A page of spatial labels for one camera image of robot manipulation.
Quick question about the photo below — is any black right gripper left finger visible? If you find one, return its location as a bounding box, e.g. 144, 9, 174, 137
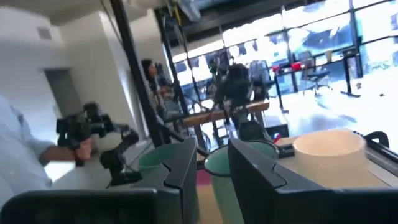
0, 138, 200, 224

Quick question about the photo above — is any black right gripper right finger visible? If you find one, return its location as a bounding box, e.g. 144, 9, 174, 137
228, 138, 398, 224

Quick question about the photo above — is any green plastic cup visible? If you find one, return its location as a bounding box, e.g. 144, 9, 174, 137
204, 141, 280, 224
137, 142, 187, 180

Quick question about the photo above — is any black box with lights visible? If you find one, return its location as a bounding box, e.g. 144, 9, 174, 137
263, 116, 290, 141

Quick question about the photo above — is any large white cup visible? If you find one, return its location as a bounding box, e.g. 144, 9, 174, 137
292, 129, 368, 188

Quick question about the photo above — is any wooden background table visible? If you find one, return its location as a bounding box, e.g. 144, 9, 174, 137
181, 100, 271, 128

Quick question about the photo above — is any person's hand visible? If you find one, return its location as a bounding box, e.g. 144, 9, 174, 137
72, 138, 94, 162

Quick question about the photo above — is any black handheld control device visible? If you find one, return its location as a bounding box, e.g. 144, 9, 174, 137
55, 101, 143, 189

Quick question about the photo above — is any person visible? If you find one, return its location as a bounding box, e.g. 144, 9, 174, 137
141, 58, 175, 125
0, 92, 78, 208

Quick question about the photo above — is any black vertical pole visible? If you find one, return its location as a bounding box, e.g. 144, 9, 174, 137
109, 0, 166, 149

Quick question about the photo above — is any office chair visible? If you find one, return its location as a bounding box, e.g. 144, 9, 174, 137
297, 50, 333, 96

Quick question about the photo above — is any black background desk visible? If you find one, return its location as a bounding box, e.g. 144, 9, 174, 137
272, 53, 363, 114

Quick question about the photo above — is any black curved handle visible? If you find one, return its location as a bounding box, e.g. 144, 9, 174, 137
363, 130, 391, 149

